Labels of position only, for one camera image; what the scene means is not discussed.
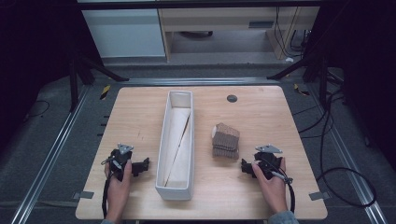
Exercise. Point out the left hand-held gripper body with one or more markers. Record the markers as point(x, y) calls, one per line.
point(120, 158)

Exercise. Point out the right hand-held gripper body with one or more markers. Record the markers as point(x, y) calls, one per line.
point(270, 160)

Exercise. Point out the stack of brown cards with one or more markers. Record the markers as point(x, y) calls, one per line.
point(226, 141)

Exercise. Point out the long white storage box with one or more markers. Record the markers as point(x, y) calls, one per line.
point(177, 149)

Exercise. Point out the person's left hand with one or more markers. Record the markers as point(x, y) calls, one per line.
point(117, 194)

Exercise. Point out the person's right hand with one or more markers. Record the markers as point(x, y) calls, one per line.
point(275, 193)

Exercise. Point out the grey tape piece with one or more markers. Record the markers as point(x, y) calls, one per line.
point(83, 195)
point(319, 196)

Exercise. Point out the yellow black tape strip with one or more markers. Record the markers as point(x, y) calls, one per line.
point(300, 90)
point(105, 92)

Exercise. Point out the black metal stand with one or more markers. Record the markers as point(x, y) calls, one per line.
point(74, 81)
point(322, 74)

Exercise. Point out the white cabinet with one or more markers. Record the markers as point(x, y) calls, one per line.
point(124, 32)

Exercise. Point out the light wooden desk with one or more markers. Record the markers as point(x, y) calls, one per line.
point(224, 18)

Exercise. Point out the metal floor rail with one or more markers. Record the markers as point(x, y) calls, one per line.
point(46, 161)
point(199, 81)
point(351, 161)

